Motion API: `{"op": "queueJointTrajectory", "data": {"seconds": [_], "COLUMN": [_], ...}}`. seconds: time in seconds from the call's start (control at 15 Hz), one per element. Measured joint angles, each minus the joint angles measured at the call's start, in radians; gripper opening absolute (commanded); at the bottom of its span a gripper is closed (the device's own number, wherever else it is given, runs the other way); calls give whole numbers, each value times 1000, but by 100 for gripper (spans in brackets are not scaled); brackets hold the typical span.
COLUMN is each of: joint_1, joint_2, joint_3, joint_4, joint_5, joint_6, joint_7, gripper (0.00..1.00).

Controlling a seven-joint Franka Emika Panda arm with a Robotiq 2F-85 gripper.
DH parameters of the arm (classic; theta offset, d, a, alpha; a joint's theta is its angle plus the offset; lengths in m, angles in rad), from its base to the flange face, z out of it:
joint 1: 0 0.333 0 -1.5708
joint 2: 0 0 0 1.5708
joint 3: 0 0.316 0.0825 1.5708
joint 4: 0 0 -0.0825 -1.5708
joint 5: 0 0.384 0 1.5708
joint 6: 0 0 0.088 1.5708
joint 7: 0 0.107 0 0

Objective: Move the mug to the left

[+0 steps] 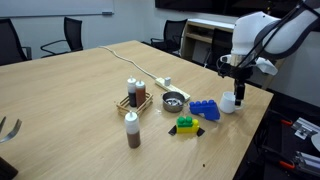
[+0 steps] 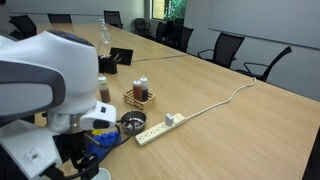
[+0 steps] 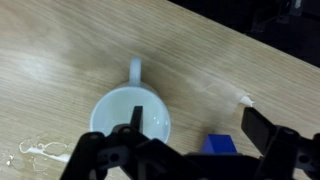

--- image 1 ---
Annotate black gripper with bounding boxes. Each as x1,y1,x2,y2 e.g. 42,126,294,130
218,62,254,107

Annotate white ceramic mug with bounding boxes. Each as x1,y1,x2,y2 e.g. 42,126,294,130
218,91,245,115

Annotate blue toy building block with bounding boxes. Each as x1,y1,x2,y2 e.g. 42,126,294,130
189,99,221,121

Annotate black office chair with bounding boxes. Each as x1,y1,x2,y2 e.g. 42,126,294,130
149,18,189,56
203,28,234,72
40,16,84,58
0,18,33,67

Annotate black equipment cart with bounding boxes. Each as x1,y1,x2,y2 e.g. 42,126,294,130
259,109,320,180

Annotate yellow green black toy block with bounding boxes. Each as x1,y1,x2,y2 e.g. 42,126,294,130
168,115,206,138

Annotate small metal bowl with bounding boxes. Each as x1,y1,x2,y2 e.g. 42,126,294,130
161,91,186,114

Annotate cream power strip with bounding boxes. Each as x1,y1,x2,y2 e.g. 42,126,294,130
154,77,192,102

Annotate light wooden cabinet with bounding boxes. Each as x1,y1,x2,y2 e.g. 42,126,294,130
179,18,239,63

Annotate red-brown sauce squeeze bottle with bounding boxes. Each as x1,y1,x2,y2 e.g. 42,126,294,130
135,79,147,108

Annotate dark sauce squeeze bottle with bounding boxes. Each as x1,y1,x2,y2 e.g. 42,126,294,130
126,75,138,108

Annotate brown sauce squeeze bottle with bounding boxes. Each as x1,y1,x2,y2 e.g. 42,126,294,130
124,110,142,149

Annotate small wooden slat crate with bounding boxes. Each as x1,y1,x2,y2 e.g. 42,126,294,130
116,92,154,118

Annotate metal tongs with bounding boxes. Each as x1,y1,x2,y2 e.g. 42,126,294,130
0,116,23,144

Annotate black utensil organizer box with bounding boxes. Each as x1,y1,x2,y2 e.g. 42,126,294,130
0,156,19,180

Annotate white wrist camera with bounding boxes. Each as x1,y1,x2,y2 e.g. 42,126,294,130
219,54,234,66

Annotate orange handled clamp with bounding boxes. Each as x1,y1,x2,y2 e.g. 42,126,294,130
279,118,294,127
278,159,296,170

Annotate aluminium bracket block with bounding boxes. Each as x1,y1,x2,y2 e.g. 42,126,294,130
291,116,320,141

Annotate black wall screen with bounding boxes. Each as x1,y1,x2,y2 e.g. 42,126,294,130
154,0,304,18

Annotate grey metal rail piece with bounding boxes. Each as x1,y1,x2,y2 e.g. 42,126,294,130
294,150,320,176

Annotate cream power strip cable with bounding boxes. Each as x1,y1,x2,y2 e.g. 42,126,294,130
98,45,158,81

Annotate wall whiteboard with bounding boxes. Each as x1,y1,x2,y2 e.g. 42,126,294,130
0,0,115,18

